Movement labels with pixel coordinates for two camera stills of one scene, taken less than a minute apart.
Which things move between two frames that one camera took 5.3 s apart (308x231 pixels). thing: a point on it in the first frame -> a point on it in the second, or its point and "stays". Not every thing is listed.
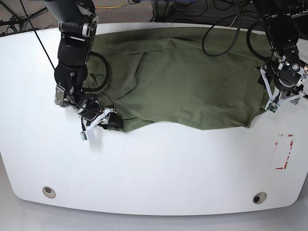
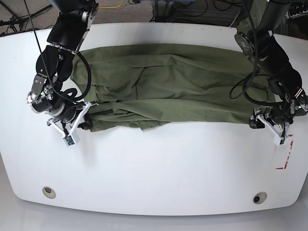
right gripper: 285,75 -> 280,114
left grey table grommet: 48,192 stays
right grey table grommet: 259,198 stays
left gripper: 90,109 -> 71,110
